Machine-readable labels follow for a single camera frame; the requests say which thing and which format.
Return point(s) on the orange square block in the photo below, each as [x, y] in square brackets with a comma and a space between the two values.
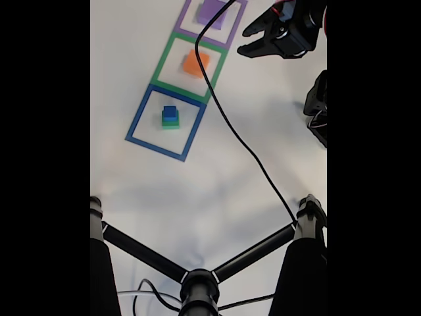
[192, 64]

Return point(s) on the small blue cube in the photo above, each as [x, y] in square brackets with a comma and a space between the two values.
[169, 112]

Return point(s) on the green square block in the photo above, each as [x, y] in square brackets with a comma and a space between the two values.
[171, 125]

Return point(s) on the purple square block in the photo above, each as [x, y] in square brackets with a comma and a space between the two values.
[210, 11]

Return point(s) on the black tripod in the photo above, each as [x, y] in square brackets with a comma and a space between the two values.
[199, 289]

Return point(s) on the purple square frame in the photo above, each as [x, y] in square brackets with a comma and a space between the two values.
[184, 26]

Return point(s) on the green square frame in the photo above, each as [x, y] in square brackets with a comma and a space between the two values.
[161, 62]

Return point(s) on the blue square frame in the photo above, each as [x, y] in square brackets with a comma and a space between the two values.
[138, 115]

